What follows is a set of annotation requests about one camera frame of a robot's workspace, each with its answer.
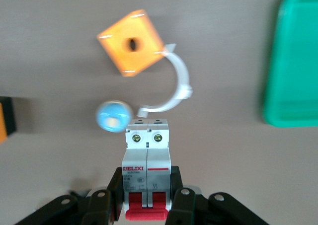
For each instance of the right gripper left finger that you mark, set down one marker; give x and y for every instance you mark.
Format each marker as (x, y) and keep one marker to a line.
(99, 207)

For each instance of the white red circuit breaker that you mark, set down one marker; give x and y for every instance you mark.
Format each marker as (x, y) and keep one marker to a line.
(146, 165)

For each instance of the orange button box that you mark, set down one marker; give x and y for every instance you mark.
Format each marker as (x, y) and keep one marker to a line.
(6, 118)
(139, 58)

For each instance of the blue dome buzzer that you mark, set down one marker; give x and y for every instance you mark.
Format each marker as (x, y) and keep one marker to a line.
(113, 117)

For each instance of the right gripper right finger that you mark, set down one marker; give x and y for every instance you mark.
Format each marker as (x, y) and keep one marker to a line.
(188, 207)

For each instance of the green plastic tray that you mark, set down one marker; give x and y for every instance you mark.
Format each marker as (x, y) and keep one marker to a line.
(295, 61)

